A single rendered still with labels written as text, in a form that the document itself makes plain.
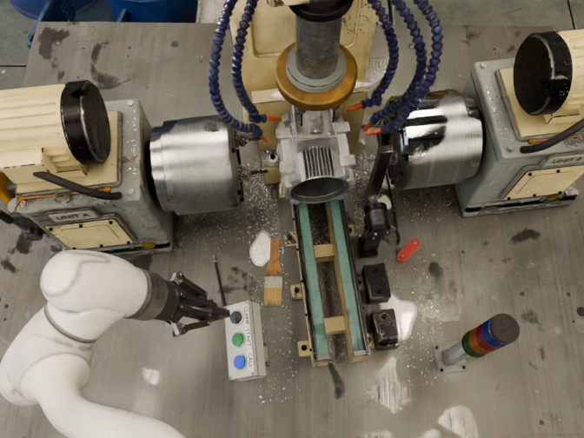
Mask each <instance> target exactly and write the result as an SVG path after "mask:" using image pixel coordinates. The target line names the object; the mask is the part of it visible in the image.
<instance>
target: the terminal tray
mask: <svg viewBox="0 0 584 438"><path fill-rule="evenodd" d="M291 107H292V110H291V123H292V130H293V136H294V144H295V152H296V153H297V154H298V153H301V152H302V151H305V148H306V150H309V147H310V149H312V147H314V149H315V147H316V146H317V148H318V149H319V147H320V146H321V149H322V147H323V146H324V149H326V147H327V146H328V149H329V147H330V146H331V149H333V150H335V148H336V141H337V140H336V138H337V135H336V130H335V122H333V123H332V121H333V120H332V117H333V110H332V109H328V110H323V111H310V110H307V111H306V112H305V113H304V114H303V115H302V126H301V125H300V123H301V122H300V120H301V118H300V114H299V113H297V112H296V106H294V105H292V104H291ZM330 131H332V132H333V134H332V135H331V134H330ZM299 135H302V137H299Z"/></svg>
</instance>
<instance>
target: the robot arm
mask: <svg viewBox="0 0 584 438"><path fill-rule="evenodd" d="M169 279H170V281H167V280H163V278H162V277H161V276H160V275H158V274H157V273H154V272H150V271H148V270H145V269H141V268H138V267H135V266H134V265H132V264H131V263H130V262H128V261H126V260H123V259H122V258H120V257H117V256H114V255H109V254H105V253H101V252H96V251H90V250H82V249H73V250H66V251H62V252H60V253H58V254H56V255H54V256H53V257H52V258H51V259H50V260H49V261H48V262H47V264H46V265H45V267H44V269H43V272H42V275H41V280H40V285H41V290H42V291H43V295H44V296H45V298H46V299H47V300H48V302H47V303H46V305H45V306H44V307H43V308H42V309H41V310H40V311H39V312H38V313H36V314H35V315H34V316H33V317H32V318H31V319H30V321H29V322H28V323H27V324H26V325H25V326H24V328H23V329H22V330H21V332H20V333H19V334H18V335H17V337H16V339H15V340H14V341H13V343H11V345H10V347H9V348H8V350H7V351H6V353H5V355H4V357H3V359H2V361H1V364H0V393H1V394H2V396H3V397H4V398H5V399H6V400H7V401H9V402H11V403H13V404H15V405H17V406H22V407H27V406H32V405H37V404H39V403H40V405H41V407H42V409H43V412H44V413H45V415H46V417H47V418H48V420H49V421H50V423H51V424H52V425H53V426H54V428H55V429H57V430H58V431H59V432H60V433H62V434H63V435H65V436H67V437H69V438H186V437H185V436H184V435H182V434H181V433H180V432H179V431H177V430H176V429H175V428H173V427H171V426H170V425H169V424H167V423H165V422H163V421H159V420H157V419H155V418H152V417H149V416H146V415H140V414H137V413H133V412H129V411H126V410H122V409H119V408H112V407H109V406H105V405H102V404H98V403H94V402H91V401H87V400H85V399H84V397H83V394H82V390H81V389H82V388H83V386H84V385H85V384H86V382H87V381H88V379H89V377H90V361H91V356H92V353H93V350H92V349H91V347H92V346H93V344H94V343H95V342H96V340H97V339H98V337H99V336H100V335H101V334H102V333H103V332H104V331H106V330H107V329H108V328H110V327H111V326H112V325H114V324H115V323H117V322H119V321H120V320H122V318H126V319H134V320H139V321H149V320H151V319H156V320H161V321H166V323H168V324H172V327H173V329H174V330H173V331H172V335H173V336H174V337H175V336H179V335H185V334H186V333H187V332H188V331H189V330H193V329H200V328H204V327H208V326H209V325H210V322H213V321H217V320H221V319H224V318H227V317H230V310H229V309H223V308H219V307H217V304H216V303H215V302H213V300H212V299H210V300H208V299H207V296H208V292H207V291H205V290H204V289H202V288H200V287H199V286H197V285H196V284H194V283H193V282H192V281H190V280H189V279H187V278H186V277H185V276H184V275H183V273H182V272H181V271H179V272H176V273H174V274H171V275H169ZM183 291H185V292H186V293H184V292H183ZM187 305H189V306H187ZM190 306H193V307H197V308H201V309H193V308H192V307H190ZM184 316H185V317H188V318H193V319H197V320H198V321H199V322H194V323H190V324H186V325H185V323H184V324H182V323H179V321H180V320H181V319H182V318H183V317H184Z"/></svg>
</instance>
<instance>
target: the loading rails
mask: <svg viewBox="0 0 584 438"><path fill-rule="evenodd" d="M324 204H325V210H326V215H327V221H328V232H329V237H330V243H329V244H321V245H313V239H312V233H311V227H310V220H309V209H308V204H307V203H306V204H304V202H300V203H298V204H296V205H295V204H293V203H291V209H292V216H293V223H294V230H295V231H291V232H284V233H283V234H284V241H285V247H288V246H295V245H296V251H297V255H298V262H299V269H300V276H301V283H299V284H292V285H290V292H291V299H292V300H295V299H302V298H303V301H304V308H305V316H306V322H307V329H308V335H309V340H308V341H301V342H297V348H298V355H299V357H304V356H311V361H312V367H320V366H327V365H328V363H329V360H330V356H329V347H328V341H327V335H334V334H341V333H345V336H346V342H347V348H348V358H349V362H360V361H365V360H366V359H367V357H368V356H369V355H370V348H374V347H375V339H374V334H373V333H367V330H366V324H365V319H364V314H363V310H364V307H363V306H362V299H361V294H360V291H364V290H365V285H364V281H363V276H358V274H356V269H355V259H354V254H353V250H352V244H353V243H352V242H351V239H355V227H354V224H351V225H348V219H347V212H346V210H345V204H344V199H341V200H337V199H334V200H331V202H330V201H328V202H325V203H324ZM330 261H334V265H335V276H336V281H337V287H338V293H339V298H340V304H341V309H342V315H341V316H334V317H327V318H324V317H323V311H322V299H321V293H320V287H319V281H318V274H317V268H316V263H317V262H330Z"/></svg>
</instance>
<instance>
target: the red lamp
mask: <svg viewBox="0 0 584 438"><path fill-rule="evenodd" d="M482 325H483V323H482V324H481V325H479V326H478V327H477V328H476V330H475V332H474V337H475V340H476V342H477V344H478V345H479V346H480V347H481V348H483V349H485V350H487V351H494V350H497V349H498V348H495V347H492V346H490V345H488V344H487V343H486V342H485V341H484V339H483V337H482V334H481V327H482Z"/></svg>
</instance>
